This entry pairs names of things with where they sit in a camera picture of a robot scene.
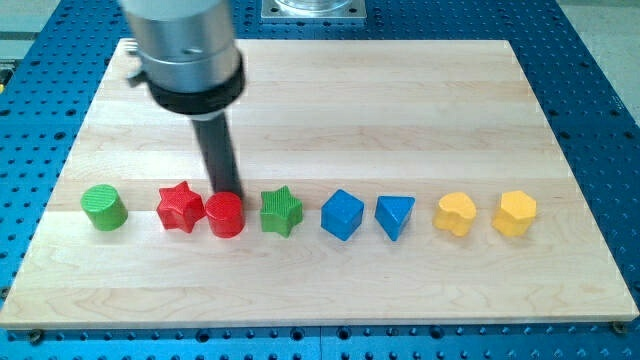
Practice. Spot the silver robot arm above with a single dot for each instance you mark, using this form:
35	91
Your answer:
188	54

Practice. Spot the blue cube block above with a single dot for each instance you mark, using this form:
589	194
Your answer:
341	214

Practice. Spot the green star block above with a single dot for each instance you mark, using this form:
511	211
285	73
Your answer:
280	212

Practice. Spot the red star block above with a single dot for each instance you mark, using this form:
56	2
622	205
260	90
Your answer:
180	207

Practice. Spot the wooden board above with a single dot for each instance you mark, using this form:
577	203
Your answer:
373	118

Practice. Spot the blue triangle block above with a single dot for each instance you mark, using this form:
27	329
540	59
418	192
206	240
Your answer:
393	213

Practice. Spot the red cylinder block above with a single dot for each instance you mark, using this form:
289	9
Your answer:
224	211

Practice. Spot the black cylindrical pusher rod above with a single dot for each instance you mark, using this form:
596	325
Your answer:
215	144

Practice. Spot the yellow heart block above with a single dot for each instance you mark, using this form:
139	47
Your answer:
456	213

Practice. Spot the yellow hexagon block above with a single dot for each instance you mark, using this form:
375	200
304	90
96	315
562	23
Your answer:
515	213

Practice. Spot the green cylinder block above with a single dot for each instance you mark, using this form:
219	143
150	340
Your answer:
104	207

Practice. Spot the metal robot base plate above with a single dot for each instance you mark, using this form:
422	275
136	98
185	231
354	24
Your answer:
313	9

